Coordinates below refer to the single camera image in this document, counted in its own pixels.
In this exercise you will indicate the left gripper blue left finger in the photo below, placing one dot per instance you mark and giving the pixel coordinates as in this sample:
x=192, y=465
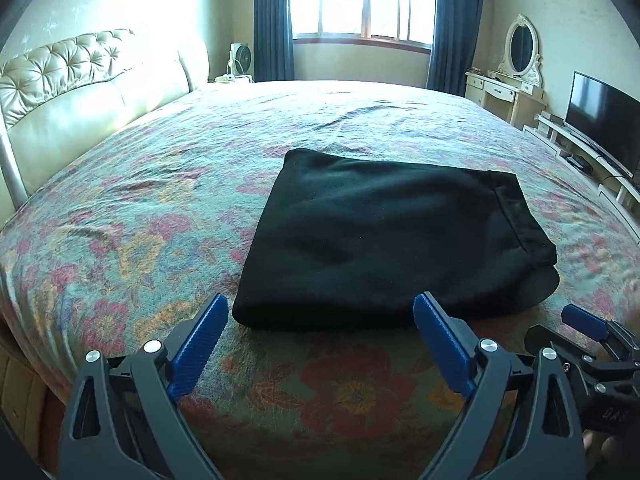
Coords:
x=190, y=344

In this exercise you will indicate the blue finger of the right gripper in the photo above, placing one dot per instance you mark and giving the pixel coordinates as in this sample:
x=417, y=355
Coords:
x=585, y=322

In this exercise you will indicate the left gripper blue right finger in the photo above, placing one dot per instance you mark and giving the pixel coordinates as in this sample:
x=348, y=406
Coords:
x=451, y=343

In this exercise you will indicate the black studded pants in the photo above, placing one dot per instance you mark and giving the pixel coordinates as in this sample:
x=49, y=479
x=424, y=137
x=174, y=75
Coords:
x=348, y=244

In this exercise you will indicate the person's right hand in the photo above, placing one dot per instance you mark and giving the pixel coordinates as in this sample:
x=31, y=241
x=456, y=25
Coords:
x=611, y=457

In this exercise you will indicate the white tv console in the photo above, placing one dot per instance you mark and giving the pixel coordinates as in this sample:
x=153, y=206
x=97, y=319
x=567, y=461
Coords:
x=610, y=183

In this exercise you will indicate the cream bed side panel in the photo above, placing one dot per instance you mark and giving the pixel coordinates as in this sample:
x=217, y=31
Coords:
x=22, y=398

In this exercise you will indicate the black flat television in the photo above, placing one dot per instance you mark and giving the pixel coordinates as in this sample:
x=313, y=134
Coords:
x=607, y=118

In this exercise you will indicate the cream dressing table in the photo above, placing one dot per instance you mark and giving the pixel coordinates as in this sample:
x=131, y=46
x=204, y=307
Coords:
x=518, y=104

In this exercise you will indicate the oval vanity mirror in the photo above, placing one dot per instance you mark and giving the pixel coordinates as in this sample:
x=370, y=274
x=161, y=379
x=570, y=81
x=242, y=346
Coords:
x=521, y=57

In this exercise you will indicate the cream tufted headboard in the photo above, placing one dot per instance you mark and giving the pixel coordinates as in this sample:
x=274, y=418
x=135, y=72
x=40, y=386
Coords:
x=61, y=99

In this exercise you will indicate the white desk fan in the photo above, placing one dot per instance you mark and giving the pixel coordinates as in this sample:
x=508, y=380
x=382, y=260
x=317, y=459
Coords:
x=240, y=60

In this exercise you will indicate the left navy curtain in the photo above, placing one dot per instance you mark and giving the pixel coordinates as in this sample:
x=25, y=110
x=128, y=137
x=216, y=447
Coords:
x=273, y=41

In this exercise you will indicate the navy curtain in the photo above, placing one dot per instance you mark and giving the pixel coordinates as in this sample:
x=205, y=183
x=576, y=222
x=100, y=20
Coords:
x=273, y=41
x=456, y=27

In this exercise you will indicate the right navy curtain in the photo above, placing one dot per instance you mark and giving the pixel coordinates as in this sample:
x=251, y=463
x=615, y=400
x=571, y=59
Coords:
x=456, y=27

